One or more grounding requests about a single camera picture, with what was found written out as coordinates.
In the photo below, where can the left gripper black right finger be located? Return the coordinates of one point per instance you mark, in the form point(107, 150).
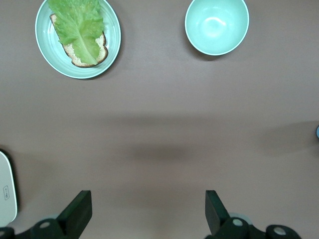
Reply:
point(219, 224)

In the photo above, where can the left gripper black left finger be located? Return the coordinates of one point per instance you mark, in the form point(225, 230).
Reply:
point(72, 219)

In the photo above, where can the blue plastic cup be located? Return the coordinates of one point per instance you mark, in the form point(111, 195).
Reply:
point(317, 132)

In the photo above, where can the white rounded appliance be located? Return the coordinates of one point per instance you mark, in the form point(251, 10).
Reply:
point(6, 189)

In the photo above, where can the toasted bread slice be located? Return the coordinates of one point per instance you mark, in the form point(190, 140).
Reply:
point(74, 58)

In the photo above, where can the mint green plate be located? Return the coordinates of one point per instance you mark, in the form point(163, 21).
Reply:
point(47, 49)

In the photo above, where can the green lettuce leaf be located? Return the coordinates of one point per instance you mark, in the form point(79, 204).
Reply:
point(79, 30)

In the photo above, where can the mint green bowl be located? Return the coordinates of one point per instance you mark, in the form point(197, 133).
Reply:
point(216, 27)

